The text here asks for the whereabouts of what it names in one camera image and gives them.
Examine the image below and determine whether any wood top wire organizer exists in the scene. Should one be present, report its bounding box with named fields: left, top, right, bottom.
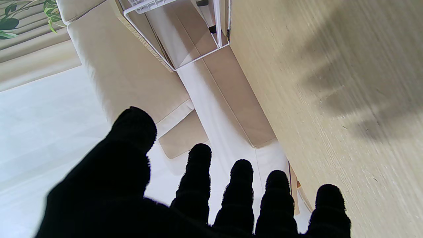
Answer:
left=112, top=0, right=232, bottom=72

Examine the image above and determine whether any tall leafy green plant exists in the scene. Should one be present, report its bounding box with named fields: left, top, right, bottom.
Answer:
left=0, top=0, right=66, bottom=40

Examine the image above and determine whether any beige pleated curtain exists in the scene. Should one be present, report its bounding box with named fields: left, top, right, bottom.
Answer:
left=0, top=0, right=83, bottom=93

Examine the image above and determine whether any white wire mesh drawer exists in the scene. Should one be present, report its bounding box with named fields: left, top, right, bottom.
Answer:
left=127, top=0, right=179, bottom=14

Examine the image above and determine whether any beige fabric sofa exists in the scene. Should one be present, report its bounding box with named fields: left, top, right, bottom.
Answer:
left=56, top=0, right=278, bottom=159

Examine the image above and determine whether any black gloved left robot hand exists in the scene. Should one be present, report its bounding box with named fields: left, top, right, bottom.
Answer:
left=35, top=106, right=351, bottom=238

